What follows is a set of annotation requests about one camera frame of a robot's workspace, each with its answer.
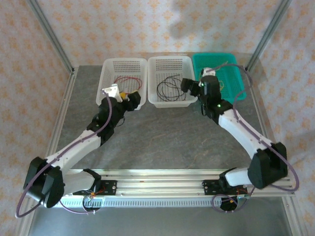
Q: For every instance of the aluminium table side rail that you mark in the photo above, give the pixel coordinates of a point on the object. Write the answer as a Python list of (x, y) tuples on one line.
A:
[(65, 110), (256, 110)]

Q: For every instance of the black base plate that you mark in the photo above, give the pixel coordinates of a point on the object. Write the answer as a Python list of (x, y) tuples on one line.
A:
[(209, 188), (109, 188)]

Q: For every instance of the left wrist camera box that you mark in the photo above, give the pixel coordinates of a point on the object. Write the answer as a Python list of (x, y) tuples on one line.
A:
[(112, 91)]

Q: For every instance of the aluminium frame post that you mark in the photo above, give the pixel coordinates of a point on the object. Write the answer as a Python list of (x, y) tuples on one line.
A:
[(268, 37), (51, 37)]

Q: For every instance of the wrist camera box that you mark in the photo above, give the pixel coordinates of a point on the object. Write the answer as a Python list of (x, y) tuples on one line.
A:
[(206, 71), (112, 91)]

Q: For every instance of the aluminium rail beam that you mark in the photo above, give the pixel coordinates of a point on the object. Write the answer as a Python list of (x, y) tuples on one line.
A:
[(160, 183)]

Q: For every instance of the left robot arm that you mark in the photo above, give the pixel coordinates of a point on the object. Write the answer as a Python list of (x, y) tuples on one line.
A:
[(73, 150)]

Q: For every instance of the teal perforated plastic basket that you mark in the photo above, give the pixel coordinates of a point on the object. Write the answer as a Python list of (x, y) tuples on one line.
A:
[(233, 73)]

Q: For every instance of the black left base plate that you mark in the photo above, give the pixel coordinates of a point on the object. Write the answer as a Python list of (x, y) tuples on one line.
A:
[(109, 188)]

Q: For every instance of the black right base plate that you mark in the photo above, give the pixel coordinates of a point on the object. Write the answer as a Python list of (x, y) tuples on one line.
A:
[(209, 188)]

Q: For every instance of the orange patterned backdrop cloth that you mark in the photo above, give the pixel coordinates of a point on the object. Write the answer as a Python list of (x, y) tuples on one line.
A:
[(157, 24)]

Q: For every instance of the green circuit board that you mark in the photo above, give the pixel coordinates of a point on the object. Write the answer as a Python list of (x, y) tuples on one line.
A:
[(243, 196)]

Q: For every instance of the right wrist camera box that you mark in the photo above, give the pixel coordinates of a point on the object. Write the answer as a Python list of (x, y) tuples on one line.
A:
[(206, 71)]

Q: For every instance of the grey metal sheet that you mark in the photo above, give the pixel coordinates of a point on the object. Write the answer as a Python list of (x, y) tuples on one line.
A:
[(160, 221)]

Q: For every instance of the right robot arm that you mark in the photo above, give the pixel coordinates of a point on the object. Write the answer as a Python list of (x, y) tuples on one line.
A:
[(241, 132)]

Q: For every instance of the white perforated plastic basket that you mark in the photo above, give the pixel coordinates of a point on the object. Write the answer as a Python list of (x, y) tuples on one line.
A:
[(169, 66), (108, 71)]

